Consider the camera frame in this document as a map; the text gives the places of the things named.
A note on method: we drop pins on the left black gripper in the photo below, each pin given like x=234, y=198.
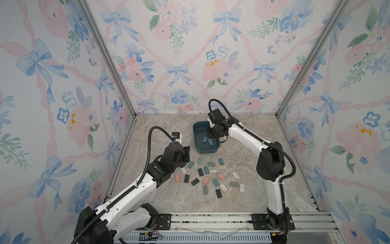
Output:
x=186, y=152

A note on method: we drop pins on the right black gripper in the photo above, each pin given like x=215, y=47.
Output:
x=209, y=134

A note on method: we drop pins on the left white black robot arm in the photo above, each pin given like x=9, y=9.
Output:
x=114, y=219

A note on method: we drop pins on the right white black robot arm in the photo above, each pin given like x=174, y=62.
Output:
x=274, y=164

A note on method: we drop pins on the white eraser left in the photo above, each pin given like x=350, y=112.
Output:
x=183, y=170

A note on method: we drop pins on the dark teal storage box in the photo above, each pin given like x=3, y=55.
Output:
x=203, y=144

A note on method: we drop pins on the black eraser centre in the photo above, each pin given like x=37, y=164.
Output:
x=200, y=172

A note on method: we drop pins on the black eraser tilted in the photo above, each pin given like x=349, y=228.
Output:
x=195, y=181

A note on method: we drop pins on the teal eraser lower centre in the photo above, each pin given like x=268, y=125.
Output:
x=216, y=182

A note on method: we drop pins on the black eraser bottom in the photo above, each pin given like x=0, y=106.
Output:
x=218, y=193

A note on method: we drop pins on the white eraser lower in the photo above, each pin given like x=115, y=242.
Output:
x=223, y=187

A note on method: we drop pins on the grey eraser lower right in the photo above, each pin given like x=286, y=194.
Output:
x=234, y=184

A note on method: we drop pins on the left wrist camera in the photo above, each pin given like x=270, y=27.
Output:
x=177, y=137

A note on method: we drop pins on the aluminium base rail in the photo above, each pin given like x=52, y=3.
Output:
x=235, y=228

